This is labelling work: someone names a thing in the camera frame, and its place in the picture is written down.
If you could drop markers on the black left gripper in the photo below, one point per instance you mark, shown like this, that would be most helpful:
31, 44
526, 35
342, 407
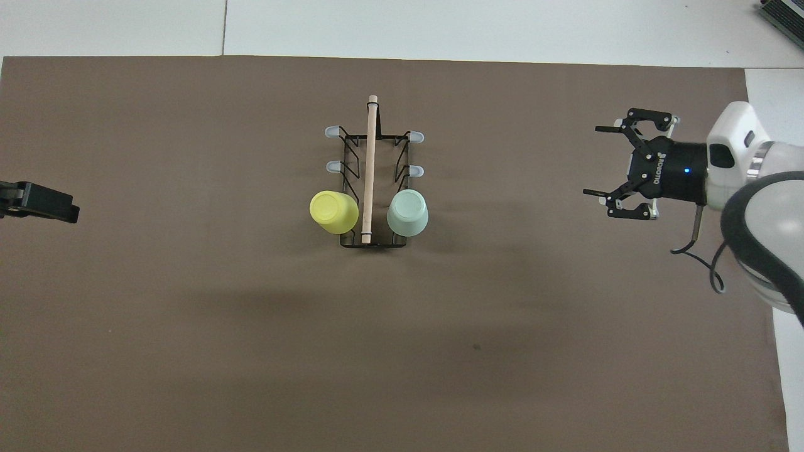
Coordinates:
7, 198

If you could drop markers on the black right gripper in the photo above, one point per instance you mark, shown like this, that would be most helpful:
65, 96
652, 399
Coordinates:
672, 172

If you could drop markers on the pale green plastic cup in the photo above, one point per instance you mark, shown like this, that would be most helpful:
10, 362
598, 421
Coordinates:
408, 213

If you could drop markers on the yellow plastic cup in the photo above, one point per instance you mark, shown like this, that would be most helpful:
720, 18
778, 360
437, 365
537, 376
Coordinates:
333, 210

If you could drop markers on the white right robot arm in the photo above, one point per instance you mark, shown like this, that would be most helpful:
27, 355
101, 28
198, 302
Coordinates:
772, 188

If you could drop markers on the dark ridged device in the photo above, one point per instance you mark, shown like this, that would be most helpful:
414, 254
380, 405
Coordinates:
785, 14

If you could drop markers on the brown table mat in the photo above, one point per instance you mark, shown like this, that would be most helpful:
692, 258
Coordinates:
282, 376

